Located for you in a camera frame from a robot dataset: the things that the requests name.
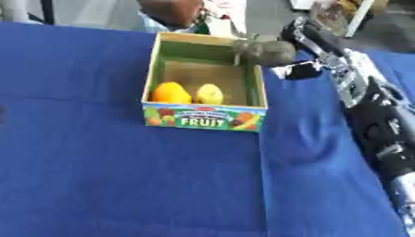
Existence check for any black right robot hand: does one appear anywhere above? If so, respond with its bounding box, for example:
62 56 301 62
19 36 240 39
270 18 350 81

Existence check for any black tripod leg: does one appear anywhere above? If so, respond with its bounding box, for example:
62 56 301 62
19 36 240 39
39 0 57 26

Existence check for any orange toy fruit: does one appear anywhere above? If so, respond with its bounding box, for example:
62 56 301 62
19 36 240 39
149 81 194 105

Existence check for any brown chair back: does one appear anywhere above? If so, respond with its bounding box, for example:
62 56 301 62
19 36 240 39
136 0 207 30

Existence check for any white frame bar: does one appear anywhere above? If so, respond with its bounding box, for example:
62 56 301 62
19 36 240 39
344 0 376 39

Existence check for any cardboard box with green inside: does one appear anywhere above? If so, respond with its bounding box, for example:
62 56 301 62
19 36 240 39
139 31 270 133

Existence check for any yellow toy lemon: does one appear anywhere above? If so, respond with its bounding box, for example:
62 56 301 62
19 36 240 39
193 83 226 106

